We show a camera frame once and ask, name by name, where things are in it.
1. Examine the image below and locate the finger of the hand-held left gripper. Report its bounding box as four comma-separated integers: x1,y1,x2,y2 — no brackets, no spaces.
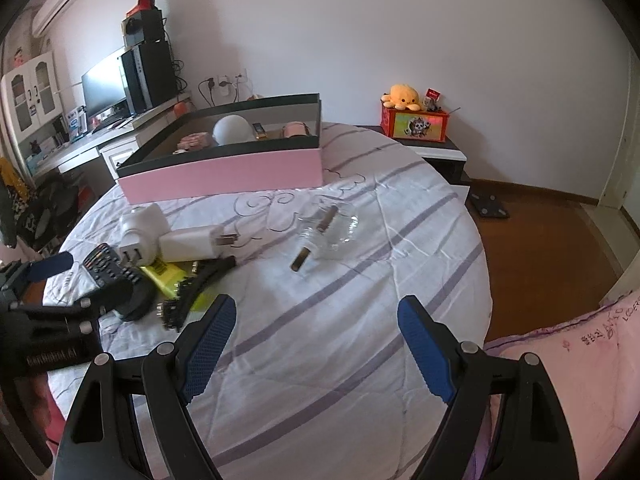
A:
75,280,153,322
0,252,75,306

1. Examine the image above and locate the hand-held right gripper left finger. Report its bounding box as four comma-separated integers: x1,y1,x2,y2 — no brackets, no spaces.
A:
52,294,237,480

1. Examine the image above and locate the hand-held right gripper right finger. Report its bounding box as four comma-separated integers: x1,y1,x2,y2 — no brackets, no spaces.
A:
397,295,581,480

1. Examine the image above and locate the black remote control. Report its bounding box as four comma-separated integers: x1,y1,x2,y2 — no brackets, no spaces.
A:
82,242,143,286

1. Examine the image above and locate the yellow highlighter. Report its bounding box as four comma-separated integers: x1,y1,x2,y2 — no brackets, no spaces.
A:
140,260,211,311

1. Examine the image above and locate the black hair clip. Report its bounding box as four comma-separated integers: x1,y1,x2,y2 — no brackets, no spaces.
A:
157,255,237,331

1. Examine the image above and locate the white travel adapter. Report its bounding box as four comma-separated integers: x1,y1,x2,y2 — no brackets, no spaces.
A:
120,203,167,267

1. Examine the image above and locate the white charger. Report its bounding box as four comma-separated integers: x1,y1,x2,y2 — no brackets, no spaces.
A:
159,225,240,262

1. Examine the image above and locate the clear glass light bulb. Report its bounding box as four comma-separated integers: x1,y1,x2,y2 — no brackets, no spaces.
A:
290,197,360,273

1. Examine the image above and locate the pink cardboard box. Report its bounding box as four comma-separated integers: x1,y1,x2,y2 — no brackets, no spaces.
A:
116,92,324,205

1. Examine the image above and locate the white figurine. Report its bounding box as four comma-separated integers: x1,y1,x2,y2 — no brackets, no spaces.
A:
212,115,251,146

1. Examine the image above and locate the black office chair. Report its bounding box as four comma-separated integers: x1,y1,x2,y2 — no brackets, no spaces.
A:
15,180,81,251

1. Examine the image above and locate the yellow leopard print cloth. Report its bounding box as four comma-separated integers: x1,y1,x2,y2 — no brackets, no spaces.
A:
0,157,31,248

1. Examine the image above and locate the white desk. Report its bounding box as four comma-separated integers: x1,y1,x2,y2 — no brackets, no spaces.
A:
27,92,193,191

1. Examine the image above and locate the blue white box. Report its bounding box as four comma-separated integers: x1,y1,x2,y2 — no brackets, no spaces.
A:
65,107,87,142

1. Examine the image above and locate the pink pillow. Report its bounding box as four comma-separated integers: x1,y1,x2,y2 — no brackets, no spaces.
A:
482,292,640,480

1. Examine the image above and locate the black keyboard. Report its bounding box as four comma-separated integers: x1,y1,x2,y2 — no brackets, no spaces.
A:
90,110,133,131

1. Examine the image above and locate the black bathroom scale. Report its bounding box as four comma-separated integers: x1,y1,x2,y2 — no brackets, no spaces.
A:
467,191,512,219

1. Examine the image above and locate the black computer monitor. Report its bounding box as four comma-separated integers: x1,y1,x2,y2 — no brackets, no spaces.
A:
81,49,128,113

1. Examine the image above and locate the wide black white cabinet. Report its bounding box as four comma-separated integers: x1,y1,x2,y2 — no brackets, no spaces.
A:
352,124,471,201

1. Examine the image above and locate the white glass-door cabinet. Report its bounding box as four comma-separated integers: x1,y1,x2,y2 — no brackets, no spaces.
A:
0,51,58,146

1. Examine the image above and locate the black computer tower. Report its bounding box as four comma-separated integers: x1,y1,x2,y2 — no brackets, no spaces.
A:
119,40,179,113

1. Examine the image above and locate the red printed storage box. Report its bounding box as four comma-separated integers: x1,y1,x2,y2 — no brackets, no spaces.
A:
380,102,451,142

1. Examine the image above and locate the yellow octopus plush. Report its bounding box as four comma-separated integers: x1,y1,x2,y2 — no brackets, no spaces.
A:
381,84,423,111

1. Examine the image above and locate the black speaker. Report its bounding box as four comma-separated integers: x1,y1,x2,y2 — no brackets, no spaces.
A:
122,9,166,48

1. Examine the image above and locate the black power cable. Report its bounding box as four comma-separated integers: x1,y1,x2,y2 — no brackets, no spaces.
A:
197,77,222,109

